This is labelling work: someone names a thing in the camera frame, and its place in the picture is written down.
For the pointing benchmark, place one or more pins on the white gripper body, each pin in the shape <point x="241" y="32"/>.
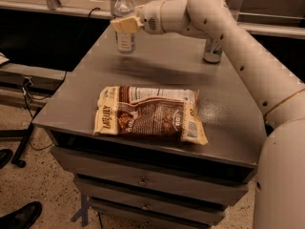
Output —
<point x="152" y="17"/>

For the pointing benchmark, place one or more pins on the clear plastic water bottle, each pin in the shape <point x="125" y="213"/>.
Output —
<point x="125" y="39"/>

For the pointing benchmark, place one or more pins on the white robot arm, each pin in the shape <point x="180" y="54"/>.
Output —
<point x="279" y="94"/>

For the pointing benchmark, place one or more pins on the opened soda can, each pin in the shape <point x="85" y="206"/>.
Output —
<point x="212" y="52"/>

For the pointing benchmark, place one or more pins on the brown chip bag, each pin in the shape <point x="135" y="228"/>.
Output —
<point x="149" y="112"/>

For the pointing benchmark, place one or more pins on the metal railing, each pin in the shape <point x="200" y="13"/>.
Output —
<point x="63" y="8"/>

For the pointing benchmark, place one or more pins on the grey drawer cabinet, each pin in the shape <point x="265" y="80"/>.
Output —
<point x="164" y="183"/>

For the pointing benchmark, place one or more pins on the black stand leg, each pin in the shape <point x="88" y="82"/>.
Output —
<point x="25" y="137"/>

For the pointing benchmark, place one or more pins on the black shoe left edge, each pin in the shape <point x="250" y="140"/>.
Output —
<point x="5" y="156"/>

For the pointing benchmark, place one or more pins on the black shoe lower left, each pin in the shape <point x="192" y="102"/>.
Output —
<point x="23" y="218"/>

